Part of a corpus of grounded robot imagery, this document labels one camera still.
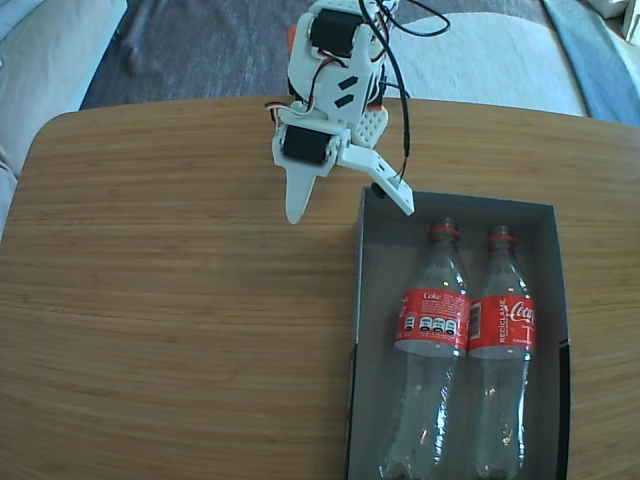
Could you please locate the grey cardboard box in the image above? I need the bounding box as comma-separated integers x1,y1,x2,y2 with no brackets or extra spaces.
343,186,571,480

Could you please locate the clear bottle nutrition-mark red label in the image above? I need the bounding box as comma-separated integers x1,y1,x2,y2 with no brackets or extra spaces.
377,217,474,479

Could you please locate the dark grey rug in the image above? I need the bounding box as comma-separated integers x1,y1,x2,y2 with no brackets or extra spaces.
79,0,416,109

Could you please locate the clear bottle Reciclame red label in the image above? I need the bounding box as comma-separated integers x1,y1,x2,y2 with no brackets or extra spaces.
465,224,539,479

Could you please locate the pale cloth cushion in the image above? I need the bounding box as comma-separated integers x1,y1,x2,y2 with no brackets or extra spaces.
0,0,129,241

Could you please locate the blue-grey cloth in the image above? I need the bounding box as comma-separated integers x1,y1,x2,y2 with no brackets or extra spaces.
542,0,640,126

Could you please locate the white cloth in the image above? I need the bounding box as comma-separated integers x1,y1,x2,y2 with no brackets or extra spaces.
384,12,589,119

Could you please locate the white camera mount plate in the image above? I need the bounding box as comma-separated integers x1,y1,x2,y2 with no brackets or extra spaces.
339,142,417,217

